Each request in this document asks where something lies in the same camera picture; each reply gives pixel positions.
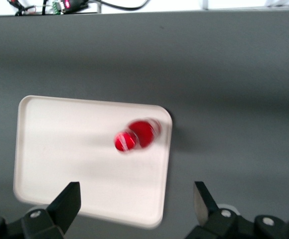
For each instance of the white rectangular tray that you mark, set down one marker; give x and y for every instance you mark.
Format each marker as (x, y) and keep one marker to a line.
(72, 149)

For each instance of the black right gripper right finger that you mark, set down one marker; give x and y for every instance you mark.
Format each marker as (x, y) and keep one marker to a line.
(209, 209)

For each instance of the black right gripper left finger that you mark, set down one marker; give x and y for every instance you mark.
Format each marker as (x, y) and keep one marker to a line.
(64, 206)

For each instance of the red coke bottle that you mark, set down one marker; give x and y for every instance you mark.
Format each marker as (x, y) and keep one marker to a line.
(140, 134)

